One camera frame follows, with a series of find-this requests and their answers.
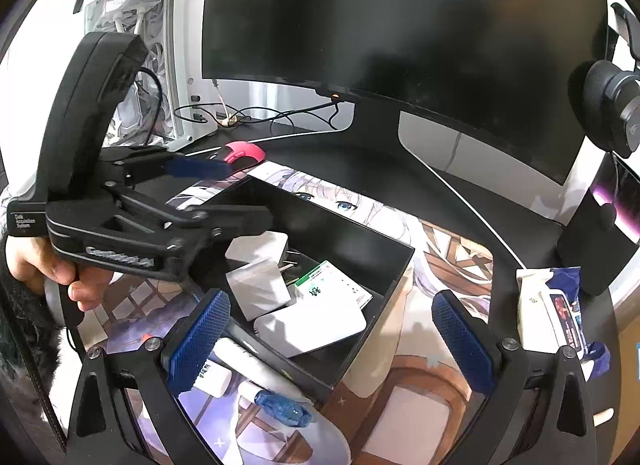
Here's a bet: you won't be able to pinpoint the green white medicine box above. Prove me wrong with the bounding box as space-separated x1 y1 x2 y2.
294 260 373 311

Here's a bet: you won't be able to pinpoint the person's left hand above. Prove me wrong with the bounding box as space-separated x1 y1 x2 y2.
7 237 123 313

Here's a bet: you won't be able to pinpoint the person's left forearm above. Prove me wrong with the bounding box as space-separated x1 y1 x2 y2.
0 232 68 426

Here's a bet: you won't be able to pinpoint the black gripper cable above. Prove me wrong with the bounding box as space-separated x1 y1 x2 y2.
132 66 168 148
20 335 68 453

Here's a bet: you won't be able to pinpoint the blue clear plastic packet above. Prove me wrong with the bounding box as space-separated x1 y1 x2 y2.
254 389 310 429

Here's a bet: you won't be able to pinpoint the white computer case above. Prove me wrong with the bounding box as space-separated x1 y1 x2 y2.
75 0 221 153

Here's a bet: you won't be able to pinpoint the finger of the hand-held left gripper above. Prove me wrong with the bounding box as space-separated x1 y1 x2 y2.
100 147 233 186
107 185 275 247

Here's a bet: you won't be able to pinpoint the black cardboard box container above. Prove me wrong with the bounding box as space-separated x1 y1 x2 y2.
200 177 416 391

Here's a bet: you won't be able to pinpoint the printed desk mat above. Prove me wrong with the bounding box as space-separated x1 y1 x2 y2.
75 160 501 465

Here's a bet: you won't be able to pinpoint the white tube black cap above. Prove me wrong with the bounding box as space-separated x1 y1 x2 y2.
212 336 313 398

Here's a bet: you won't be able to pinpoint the black curved monitor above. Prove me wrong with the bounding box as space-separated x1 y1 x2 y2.
200 0 610 188

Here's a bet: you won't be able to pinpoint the black cable bundle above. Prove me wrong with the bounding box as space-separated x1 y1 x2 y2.
175 95 353 133

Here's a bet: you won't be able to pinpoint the white small labelled box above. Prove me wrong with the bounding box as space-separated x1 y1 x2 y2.
192 359 233 396

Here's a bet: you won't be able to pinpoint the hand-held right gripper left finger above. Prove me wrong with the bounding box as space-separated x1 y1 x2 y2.
65 289 233 465

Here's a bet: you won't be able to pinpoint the white wet wipes pack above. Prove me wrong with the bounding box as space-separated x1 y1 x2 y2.
515 265 611 373

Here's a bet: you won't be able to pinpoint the black speaker with purple glow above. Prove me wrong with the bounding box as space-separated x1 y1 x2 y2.
556 152 640 296

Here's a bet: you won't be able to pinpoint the black headphones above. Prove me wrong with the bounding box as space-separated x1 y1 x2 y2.
570 2 640 156

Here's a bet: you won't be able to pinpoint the red computer mouse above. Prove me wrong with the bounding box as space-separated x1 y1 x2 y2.
207 141 266 166

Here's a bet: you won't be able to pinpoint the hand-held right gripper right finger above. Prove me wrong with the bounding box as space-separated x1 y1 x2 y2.
431 290 598 465

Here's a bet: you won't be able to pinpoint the white cube charger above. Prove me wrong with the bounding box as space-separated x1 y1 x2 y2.
226 257 293 321

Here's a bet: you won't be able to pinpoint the brown cardboard box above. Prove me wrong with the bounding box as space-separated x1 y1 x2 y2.
612 290 640 446

